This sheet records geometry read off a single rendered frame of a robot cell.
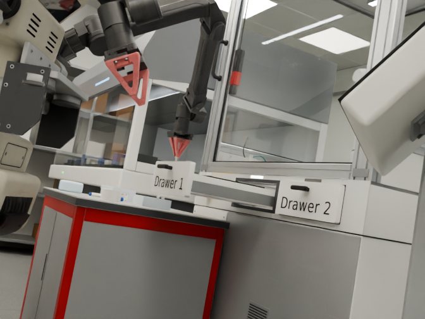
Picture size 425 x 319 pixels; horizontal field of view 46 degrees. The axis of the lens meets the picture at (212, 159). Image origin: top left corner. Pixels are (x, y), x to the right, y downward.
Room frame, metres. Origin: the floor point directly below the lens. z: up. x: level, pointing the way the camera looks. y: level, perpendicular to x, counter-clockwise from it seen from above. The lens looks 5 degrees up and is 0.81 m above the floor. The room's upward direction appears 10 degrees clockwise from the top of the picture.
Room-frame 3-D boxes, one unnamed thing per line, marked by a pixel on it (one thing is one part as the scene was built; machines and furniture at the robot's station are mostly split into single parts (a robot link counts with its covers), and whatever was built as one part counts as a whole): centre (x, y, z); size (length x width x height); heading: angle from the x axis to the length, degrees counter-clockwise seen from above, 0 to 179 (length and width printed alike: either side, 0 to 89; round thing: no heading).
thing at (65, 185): (2.12, 0.56, 0.78); 0.15 x 0.10 x 0.04; 14
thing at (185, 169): (1.67, 0.12, 0.87); 0.29 x 0.02 x 0.11; 27
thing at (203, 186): (1.76, -0.06, 0.86); 0.40 x 0.26 x 0.06; 117
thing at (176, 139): (1.97, 0.14, 1.02); 0.07 x 0.07 x 0.09; 36
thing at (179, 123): (1.96, 0.14, 1.09); 0.10 x 0.07 x 0.07; 36
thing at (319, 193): (1.54, -0.31, 0.87); 0.29 x 0.02 x 0.11; 27
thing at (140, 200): (1.95, 0.20, 0.78); 0.12 x 0.08 x 0.04; 125
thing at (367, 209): (2.00, -0.61, 0.87); 1.02 x 0.95 x 0.14; 27
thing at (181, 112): (1.96, 0.14, 1.15); 0.07 x 0.06 x 0.07; 138
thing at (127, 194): (2.20, 0.38, 0.79); 0.13 x 0.09 x 0.05; 137
